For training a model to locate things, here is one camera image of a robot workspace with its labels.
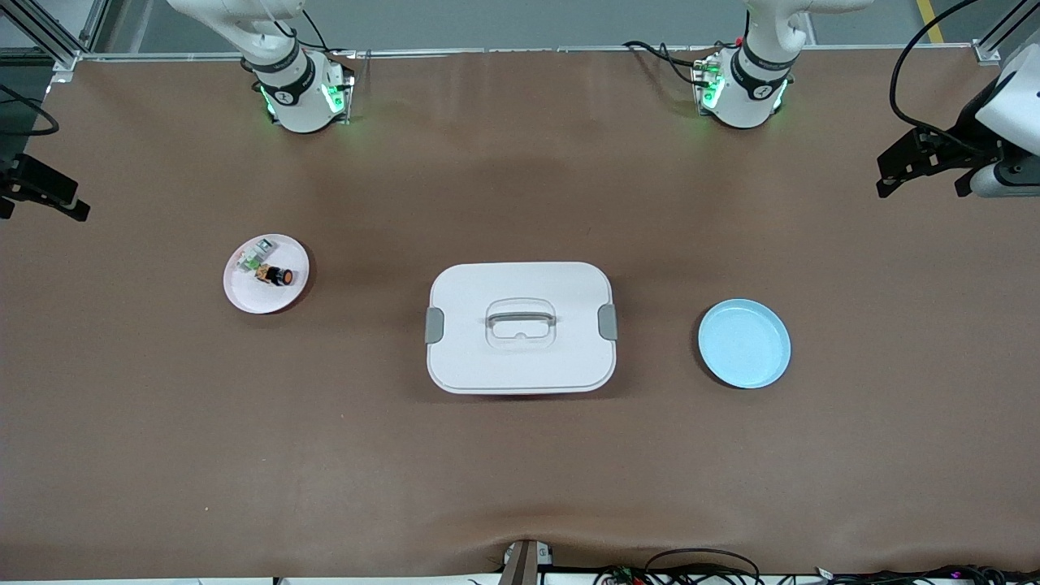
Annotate pink round plate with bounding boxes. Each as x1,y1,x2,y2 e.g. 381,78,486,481
223,234,310,315

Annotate aluminium frame profile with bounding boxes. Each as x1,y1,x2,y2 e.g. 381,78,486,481
973,0,1040,66
0,0,112,82

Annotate green white switch block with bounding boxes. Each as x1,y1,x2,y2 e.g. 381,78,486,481
236,239,275,272

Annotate light blue round plate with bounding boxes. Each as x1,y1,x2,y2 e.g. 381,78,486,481
698,298,791,390

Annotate white lidded box grey latches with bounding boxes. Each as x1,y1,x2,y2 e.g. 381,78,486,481
426,261,618,396

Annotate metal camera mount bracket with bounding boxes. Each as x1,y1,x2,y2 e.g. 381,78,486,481
500,539,555,585

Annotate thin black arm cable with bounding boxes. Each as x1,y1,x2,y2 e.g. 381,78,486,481
302,8,331,53

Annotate black cable at arm base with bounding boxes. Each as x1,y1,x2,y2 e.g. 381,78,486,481
623,41,717,87

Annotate metal table edge rail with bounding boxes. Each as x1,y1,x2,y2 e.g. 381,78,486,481
77,45,1002,63

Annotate black cable bundle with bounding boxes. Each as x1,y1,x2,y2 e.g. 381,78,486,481
812,563,1040,585

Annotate black looped cable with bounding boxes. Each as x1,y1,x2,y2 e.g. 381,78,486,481
644,548,763,585

